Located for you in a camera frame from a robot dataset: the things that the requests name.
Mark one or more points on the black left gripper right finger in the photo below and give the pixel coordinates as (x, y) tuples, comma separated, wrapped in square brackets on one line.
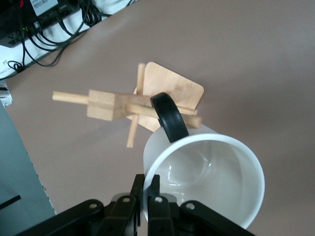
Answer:
[(162, 218)]

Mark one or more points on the white metal bracket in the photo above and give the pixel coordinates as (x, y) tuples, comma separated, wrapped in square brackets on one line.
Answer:
[(5, 94)]

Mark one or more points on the black device white label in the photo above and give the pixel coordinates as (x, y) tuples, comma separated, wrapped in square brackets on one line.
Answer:
[(14, 22)]

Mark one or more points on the wooden cup rack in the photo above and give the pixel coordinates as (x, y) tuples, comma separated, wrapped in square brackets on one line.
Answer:
[(103, 105)]

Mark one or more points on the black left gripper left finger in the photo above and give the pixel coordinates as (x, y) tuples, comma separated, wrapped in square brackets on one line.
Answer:
[(118, 216)]

